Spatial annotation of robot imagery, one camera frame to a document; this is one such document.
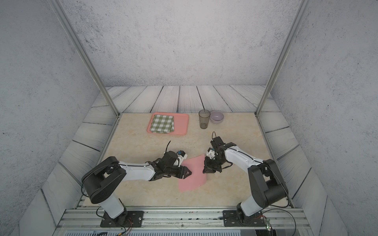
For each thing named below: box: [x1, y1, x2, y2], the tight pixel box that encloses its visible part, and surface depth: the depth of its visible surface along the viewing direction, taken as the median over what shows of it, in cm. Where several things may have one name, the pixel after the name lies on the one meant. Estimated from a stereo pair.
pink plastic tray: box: [146, 112, 190, 136], surface depth 116 cm
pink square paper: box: [178, 154, 208, 193], surface depth 86 cm
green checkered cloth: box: [150, 114, 175, 134], surface depth 116 cm
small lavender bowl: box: [209, 110, 225, 124], surface depth 114 cm
